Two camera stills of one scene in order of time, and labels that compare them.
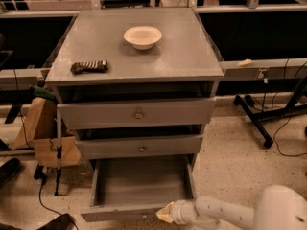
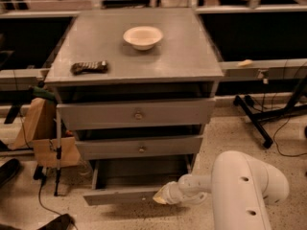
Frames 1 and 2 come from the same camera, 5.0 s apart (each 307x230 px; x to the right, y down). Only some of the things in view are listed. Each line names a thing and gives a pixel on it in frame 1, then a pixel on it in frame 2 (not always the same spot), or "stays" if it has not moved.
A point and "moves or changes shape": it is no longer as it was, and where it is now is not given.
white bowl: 142,37 stays
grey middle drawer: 138,148 stays
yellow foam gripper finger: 164,213 → 161,196
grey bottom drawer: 134,188 moves or changes shape
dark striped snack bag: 101,66 stays
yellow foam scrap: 244,63 stays
